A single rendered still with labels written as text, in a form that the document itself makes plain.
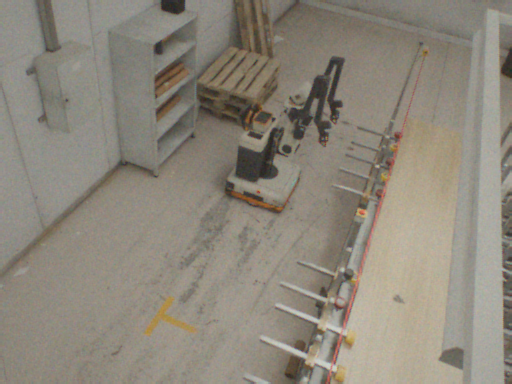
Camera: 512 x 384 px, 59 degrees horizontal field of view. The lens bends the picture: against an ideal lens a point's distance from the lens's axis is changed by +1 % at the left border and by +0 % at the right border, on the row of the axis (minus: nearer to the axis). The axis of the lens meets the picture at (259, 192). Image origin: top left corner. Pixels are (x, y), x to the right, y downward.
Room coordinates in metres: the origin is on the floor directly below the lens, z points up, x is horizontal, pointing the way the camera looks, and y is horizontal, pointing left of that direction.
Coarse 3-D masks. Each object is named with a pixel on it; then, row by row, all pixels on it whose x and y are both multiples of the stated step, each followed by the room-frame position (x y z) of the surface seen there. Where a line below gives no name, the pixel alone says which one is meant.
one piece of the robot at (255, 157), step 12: (252, 108) 3.84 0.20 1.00; (276, 120) 3.99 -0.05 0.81; (252, 132) 3.71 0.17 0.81; (276, 132) 3.80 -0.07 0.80; (240, 144) 3.61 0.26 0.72; (252, 144) 3.58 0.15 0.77; (264, 144) 3.62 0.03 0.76; (240, 156) 3.60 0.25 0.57; (252, 156) 3.57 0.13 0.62; (264, 156) 3.68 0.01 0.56; (240, 168) 3.60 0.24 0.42; (252, 168) 3.57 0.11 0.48; (264, 168) 3.73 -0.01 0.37; (252, 180) 3.56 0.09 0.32
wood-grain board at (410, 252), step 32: (416, 128) 4.13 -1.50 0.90; (416, 160) 3.56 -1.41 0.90; (448, 160) 3.64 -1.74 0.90; (416, 192) 3.08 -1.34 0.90; (448, 192) 3.15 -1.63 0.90; (384, 224) 2.61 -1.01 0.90; (416, 224) 2.67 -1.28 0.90; (448, 224) 2.74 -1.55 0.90; (384, 256) 2.28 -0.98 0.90; (416, 256) 2.33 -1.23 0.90; (448, 256) 2.38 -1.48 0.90; (384, 288) 1.98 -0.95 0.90; (416, 288) 2.03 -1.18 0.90; (352, 320) 1.68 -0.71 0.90; (384, 320) 1.72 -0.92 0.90; (416, 320) 1.76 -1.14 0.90; (352, 352) 1.46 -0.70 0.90; (384, 352) 1.50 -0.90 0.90; (416, 352) 1.53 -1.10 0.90
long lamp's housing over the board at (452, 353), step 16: (480, 32) 2.89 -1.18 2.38; (480, 48) 2.63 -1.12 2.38; (480, 64) 2.40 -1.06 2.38; (464, 128) 1.79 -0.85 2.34; (464, 144) 1.63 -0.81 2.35; (464, 160) 1.51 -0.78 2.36; (464, 176) 1.39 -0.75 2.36; (464, 192) 1.29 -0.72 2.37; (464, 208) 1.19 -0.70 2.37; (464, 224) 1.11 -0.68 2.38; (464, 240) 1.03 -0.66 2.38; (464, 256) 0.96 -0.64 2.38; (464, 272) 0.90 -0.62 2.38; (448, 288) 0.86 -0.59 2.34; (464, 288) 0.84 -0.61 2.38; (448, 304) 0.80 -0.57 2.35; (464, 304) 0.78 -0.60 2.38; (448, 320) 0.74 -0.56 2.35; (464, 320) 0.73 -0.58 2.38; (448, 336) 0.69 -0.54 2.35; (464, 336) 0.68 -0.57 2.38; (448, 352) 0.64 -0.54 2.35
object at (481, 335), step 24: (480, 72) 2.22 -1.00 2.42; (480, 96) 1.93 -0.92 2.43; (480, 120) 1.68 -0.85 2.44; (480, 144) 1.48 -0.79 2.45; (480, 168) 1.31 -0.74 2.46; (480, 192) 1.18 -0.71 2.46; (504, 192) 2.86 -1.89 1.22; (480, 216) 1.06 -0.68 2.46; (480, 240) 0.95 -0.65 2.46; (480, 264) 0.86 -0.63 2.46; (480, 288) 0.78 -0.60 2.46; (480, 312) 0.70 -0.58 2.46; (480, 336) 0.63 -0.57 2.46; (480, 360) 0.57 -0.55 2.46
